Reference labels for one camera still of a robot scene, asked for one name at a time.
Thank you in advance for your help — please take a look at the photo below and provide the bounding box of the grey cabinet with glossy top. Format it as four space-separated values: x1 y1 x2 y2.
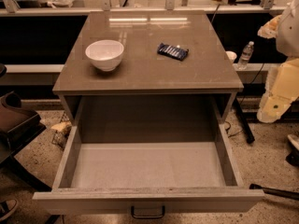
53 10 243 118

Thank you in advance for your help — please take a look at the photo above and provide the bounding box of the black drawer handle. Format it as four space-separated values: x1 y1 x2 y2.
130 206 165 219

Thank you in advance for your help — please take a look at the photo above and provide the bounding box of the black pole on floor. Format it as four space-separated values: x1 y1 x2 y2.
249 184 299 201

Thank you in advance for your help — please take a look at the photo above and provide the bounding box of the black tripod leg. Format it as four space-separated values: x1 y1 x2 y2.
233 99 255 144

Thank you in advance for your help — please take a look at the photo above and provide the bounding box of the white ceramic bowl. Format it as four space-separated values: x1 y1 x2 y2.
85 40 124 72

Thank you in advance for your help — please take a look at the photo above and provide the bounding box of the dark brown chair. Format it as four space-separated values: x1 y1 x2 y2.
0 63 52 192

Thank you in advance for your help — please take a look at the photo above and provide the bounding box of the wire basket with foam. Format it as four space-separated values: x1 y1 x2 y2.
51 113 72 150

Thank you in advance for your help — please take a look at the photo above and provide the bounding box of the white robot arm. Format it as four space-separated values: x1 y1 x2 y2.
257 0 299 123

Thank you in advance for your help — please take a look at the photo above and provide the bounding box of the white paper cup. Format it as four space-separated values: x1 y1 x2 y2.
226 51 236 63

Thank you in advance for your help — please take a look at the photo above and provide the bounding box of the clear plastic water bottle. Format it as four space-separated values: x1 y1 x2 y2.
236 41 254 70

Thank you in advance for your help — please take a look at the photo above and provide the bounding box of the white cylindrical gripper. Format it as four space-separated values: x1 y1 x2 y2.
256 58 299 124

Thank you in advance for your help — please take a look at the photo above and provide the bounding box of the blue snack packet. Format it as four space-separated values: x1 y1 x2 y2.
157 43 189 61

